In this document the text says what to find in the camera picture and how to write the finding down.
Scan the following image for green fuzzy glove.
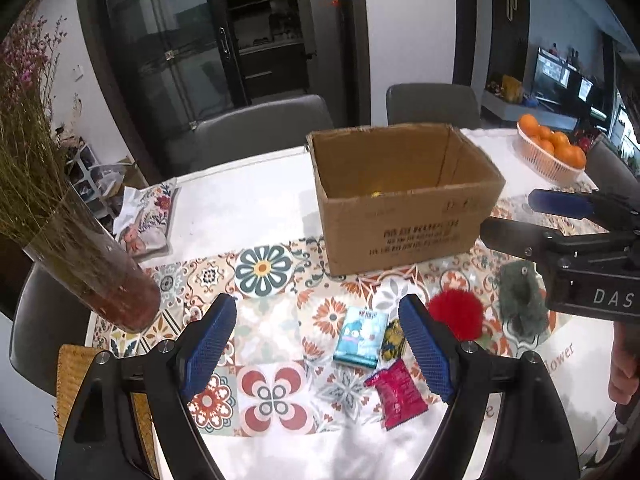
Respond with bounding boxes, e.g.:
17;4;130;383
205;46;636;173
499;260;549;339

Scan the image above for red fluffy pompom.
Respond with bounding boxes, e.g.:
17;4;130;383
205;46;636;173
427;288;484;341

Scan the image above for magenta snack packet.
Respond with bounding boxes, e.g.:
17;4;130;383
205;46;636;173
364;359;428;430

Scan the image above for yellow minion pouch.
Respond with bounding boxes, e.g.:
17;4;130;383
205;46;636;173
381;318;406;361

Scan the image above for person's right hand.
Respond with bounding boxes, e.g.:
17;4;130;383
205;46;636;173
608;322;639;405

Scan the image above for grey chair far right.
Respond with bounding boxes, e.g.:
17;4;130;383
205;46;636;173
586;134;640;200

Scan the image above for orange fruit front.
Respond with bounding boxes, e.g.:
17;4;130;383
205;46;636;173
554;144;587;170

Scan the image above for orange fruit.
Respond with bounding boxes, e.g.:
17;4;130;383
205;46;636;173
518;114;540;138
554;144;587;170
549;131;570;148

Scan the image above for white fruit basket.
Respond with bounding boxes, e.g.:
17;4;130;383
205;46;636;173
513;126;585;188

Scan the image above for woven yellow placemat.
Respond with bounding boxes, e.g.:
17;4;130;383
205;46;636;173
55;344;160;479

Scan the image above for orange fruit middle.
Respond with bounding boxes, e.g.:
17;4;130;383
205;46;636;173
549;131;570;148

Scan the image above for orange fruit top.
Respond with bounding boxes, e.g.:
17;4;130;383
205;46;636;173
518;114;540;138

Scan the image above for grey chair near left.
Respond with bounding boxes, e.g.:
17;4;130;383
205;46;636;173
9;263;90;396

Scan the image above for glass vase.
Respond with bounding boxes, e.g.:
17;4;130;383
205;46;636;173
25;190;160;333

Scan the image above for tv screen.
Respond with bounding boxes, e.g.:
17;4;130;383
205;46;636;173
532;48;577;103

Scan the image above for white tv console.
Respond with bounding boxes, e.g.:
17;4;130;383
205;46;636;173
482;90;577;131

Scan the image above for right grey dining chair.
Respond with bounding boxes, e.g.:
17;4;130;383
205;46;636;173
386;82;482;129

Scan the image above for grey dining chair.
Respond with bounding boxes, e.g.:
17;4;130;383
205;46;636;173
190;94;333;171
386;82;482;129

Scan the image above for brown cardboard box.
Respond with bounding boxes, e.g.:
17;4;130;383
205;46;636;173
307;124;506;275

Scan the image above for floral fabric pouch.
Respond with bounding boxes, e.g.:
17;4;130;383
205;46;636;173
113;178;177;258

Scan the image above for patterned tablecloth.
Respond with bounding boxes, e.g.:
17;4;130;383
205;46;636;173
86;148;615;479

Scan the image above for dried flower bouquet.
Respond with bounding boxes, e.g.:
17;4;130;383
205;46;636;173
1;0;70;247

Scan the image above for white shoe rack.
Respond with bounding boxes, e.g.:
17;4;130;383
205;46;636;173
65;144;116;221

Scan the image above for left grey dining chair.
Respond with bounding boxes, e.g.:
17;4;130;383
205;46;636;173
190;94;333;171

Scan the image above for dark glass door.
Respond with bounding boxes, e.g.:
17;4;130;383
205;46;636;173
76;0;250;181

